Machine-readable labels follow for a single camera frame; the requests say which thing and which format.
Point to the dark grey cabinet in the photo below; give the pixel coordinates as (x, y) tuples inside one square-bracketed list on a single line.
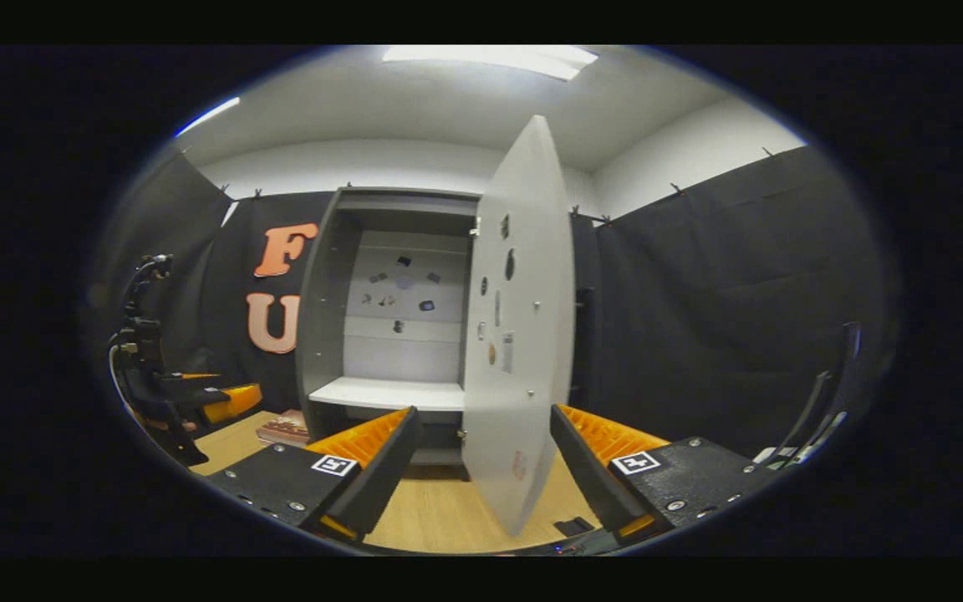
[(323, 318)]

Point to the wide ceiling light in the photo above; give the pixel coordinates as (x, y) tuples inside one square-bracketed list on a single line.
[(498, 60)]

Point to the white cabinet shelf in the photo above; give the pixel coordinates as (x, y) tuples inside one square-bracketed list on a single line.
[(389, 393)]

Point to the black backdrop cloth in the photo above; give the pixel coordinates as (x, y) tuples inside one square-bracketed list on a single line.
[(699, 293)]

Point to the dark metal stand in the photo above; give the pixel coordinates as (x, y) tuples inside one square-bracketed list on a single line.
[(812, 410)]

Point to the long ceiling light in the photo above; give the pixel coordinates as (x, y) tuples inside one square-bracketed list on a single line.
[(207, 117)]

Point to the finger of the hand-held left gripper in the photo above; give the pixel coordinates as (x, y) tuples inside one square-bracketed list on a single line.
[(206, 397), (189, 379)]

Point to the reddish striped flat stack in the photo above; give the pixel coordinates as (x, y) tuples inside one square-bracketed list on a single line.
[(282, 431)]

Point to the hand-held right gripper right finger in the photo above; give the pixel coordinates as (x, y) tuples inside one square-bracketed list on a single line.
[(586, 477)]

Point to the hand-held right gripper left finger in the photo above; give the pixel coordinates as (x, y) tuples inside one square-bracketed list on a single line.
[(381, 481)]

